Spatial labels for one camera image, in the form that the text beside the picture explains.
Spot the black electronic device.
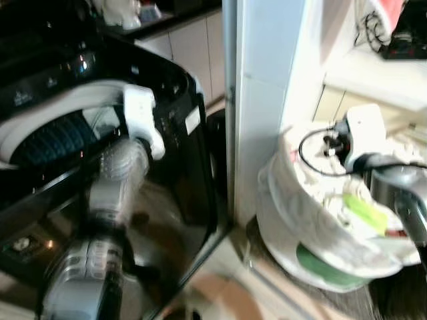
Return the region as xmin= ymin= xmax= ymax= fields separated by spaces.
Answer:
xmin=379 ymin=24 xmax=427 ymax=61

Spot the black round bin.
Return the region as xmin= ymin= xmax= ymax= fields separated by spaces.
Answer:
xmin=205 ymin=109 xmax=229 ymax=175

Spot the white countertop object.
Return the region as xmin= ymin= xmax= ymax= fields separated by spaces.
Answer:
xmin=100 ymin=0 xmax=145 ymax=31

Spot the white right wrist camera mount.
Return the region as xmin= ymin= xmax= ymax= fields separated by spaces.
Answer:
xmin=343 ymin=105 xmax=388 ymax=171

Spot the black top-load washing machine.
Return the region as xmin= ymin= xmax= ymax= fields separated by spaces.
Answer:
xmin=0 ymin=27 xmax=232 ymax=319

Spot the white kitchen cabinet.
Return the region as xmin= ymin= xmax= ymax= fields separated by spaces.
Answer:
xmin=133 ymin=9 xmax=228 ymax=109

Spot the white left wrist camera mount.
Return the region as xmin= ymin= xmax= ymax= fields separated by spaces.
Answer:
xmin=123 ymin=85 xmax=166 ymax=161

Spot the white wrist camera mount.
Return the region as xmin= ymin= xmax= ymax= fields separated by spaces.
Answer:
xmin=343 ymin=105 xmax=388 ymax=171
xmin=123 ymin=85 xmax=166 ymax=161

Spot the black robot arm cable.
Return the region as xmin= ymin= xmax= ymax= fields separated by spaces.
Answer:
xmin=298 ymin=127 xmax=427 ymax=178

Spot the red cloth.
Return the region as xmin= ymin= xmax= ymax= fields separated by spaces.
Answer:
xmin=369 ymin=0 xmax=408 ymax=31

